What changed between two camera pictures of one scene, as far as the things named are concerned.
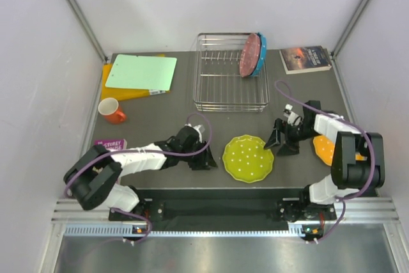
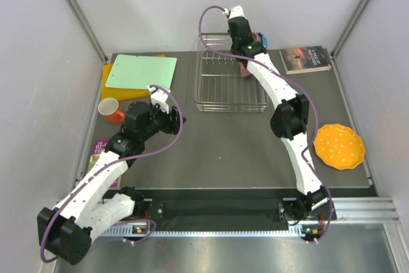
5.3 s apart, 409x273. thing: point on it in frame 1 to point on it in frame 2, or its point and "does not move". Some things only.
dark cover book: (305, 59) does not move
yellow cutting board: (121, 94) does not move
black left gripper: (205, 161) to (171, 126)
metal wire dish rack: (218, 84) does not move
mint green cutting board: (145, 72) does not move
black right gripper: (289, 147) to (251, 40)
